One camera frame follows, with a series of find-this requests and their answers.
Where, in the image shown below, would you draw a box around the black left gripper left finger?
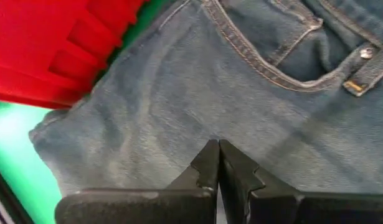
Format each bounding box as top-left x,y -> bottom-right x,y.
166,139 -> 220,200

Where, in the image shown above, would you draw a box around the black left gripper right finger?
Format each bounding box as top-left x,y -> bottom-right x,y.
219,139 -> 301,224

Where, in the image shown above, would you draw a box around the dark blue denim jeans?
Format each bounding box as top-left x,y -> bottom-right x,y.
29,0 -> 383,224

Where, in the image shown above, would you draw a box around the red plastic laundry bin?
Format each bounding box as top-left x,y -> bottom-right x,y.
0,0 -> 148,110

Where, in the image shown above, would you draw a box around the green table mat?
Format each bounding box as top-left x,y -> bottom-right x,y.
0,0 -> 167,224

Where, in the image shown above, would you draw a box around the black aluminium frame rail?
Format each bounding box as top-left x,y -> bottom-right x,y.
0,161 -> 35,224

